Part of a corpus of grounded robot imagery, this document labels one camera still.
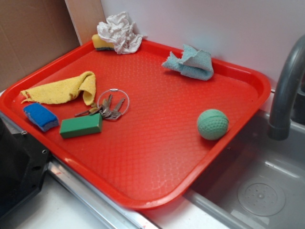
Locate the yellow cloth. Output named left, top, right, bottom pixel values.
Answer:
left=20, top=72, right=96, bottom=105

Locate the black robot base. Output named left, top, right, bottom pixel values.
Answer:
left=0, top=121, right=51, bottom=219

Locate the light blue cloth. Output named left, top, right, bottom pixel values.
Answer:
left=162, top=44, right=214, bottom=81

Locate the red plastic tray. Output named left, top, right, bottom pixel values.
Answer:
left=0, top=41, right=271, bottom=210

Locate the green dimpled ball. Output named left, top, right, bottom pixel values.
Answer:
left=197, top=109, right=229, bottom=140

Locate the green rectangular block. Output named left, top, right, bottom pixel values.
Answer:
left=60, top=114, right=102, bottom=138

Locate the yellow sponge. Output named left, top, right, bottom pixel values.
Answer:
left=91, top=34, right=114, bottom=51

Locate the crumpled white paper towel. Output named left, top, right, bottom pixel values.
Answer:
left=97, top=11, right=143, bottom=54

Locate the blue sponge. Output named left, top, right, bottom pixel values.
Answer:
left=23, top=103, right=59, bottom=132

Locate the grey plastic sink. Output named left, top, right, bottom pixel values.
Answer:
left=185, top=109, right=305, bottom=229

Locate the grey faucet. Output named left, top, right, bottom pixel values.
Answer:
left=268, top=36, right=305, bottom=141

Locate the brown cardboard panel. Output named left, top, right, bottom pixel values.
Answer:
left=0, top=0, right=80, bottom=91

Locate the bunch of keys on ring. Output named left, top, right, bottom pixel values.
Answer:
left=74, top=88, right=130, bottom=121

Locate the metal rail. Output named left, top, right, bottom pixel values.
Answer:
left=0, top=112, right=158, bottom=229

